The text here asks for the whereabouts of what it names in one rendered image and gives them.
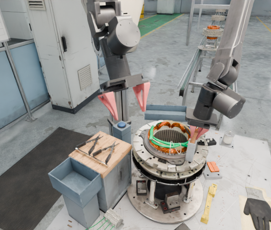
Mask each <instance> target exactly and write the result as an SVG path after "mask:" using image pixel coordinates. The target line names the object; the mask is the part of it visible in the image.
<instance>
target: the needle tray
mask: <svg viewBox="0 0 271 230"><path fill-rule="evenodd" d="M186 109H187V106H181V105H153V104H146V111H145V113H144V120H156V121H159V120H172V121H178V122H188V120H187V121H186V120H185V117H186Z"/></svg>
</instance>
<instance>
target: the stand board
mask: <svg viewBox="0 0 271 230"><path fill-rule="evenodd" d="M99 135H100V136H99ZM98 136H99V137H101V136H103V137H102V138H101V139H99V140H98V142H99V145H97V144H96V146H95V148H94V150H93V152H92V153H94V152H96V151H98V150H100V149H103V148H106V147H108V146H111V145H112V144H113V143H114V142H115V141H116V142H115V144H117V143H119V144H118V145H117V146H115V147H114V149H115V153H113V152H112V155H111V158H110V160H109V162H108V163H107V164H108V167H105V166H103V165H102V164H100V163H98V162H96V161H94V160H92V159H91V158H89V157H87V156H85V155H83V154H81V153H80V152H78V151H76V150H75V151H73V152H72V153H71V154H69V157H72V158H74V159H76V160H77V161H79V162H81V163H83V164H85V165H86V166H88V167H90V168H92V169H93V170H95V171H97V172H99V173H100V174H101V178H104V177H105V176H106V175H107V174H108V173H109V172H110V171H111V170H112V169H113V168H114V167H115V166H116V165H117V164H118V163H119V162H120V161H121V160H122V159H123V158H124V157H125V156H126V155H127V154H128V152H129V151H130V150H131V149H132V145H131V144H129V143H126V142H124V141H122V140H120V139H117V138H115V137H113V136H111V135H108V134H106V133H104V132H102V131H99V132H98V133H97V134H95V135H94V136H93V137H91V138H90V139H89V140H92V139H94V138H97V137H98ZM89 140H88V141H89ZM93 145H94V142H93V141H92V142H91V143H87V144H86V145H84V146H82V147H81V148H79V149H80V150H82V151H84V152H85V153H87V154H88V151H89V150H90V149H91V147H92V146H93ZM92 153H91V154H90V155H91V156H93V155H92ZM109 154H110V150H109V149H107V150H106V151H102V153H100V154H98V155H96V156H95V158H97V159H99V160H101V161H102V162H104V163H105V160H106V158H107V157H108V155H109Z"/></svg>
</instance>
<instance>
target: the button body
mask: <svg viewBox="0 0 271 230"><path fill-rule="evenodd" d="M120 122H124V121H120ZM120 122H119V123H120ZM124 123H126V122H124ZM117 125H118V123H117V124H115V125H114V126H113V137H115V138H117V139H120V140H122V141H124V142H126V143H129V144H131V125H129V124H127V123H126V125H127V126H126V127H125V128H118V127H117Z"/></svg>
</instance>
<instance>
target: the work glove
mask: <svg viewBox="0 0 271 230"><path fill-rule="evenodd" d="M246 190H247V195H248V197H247V200H246V203H245V206H244V214H245V215H249V214H250V215H251V217H252V220H253V223H254V227H255V229H256V230H270V224H269V222H271V207H270V205H269V204H268V203H267V202H266V201H265V199H264V197H263V193H262V190H260V189H255V188H250V187H246ZM263 221H264V224H263Z"/></svg>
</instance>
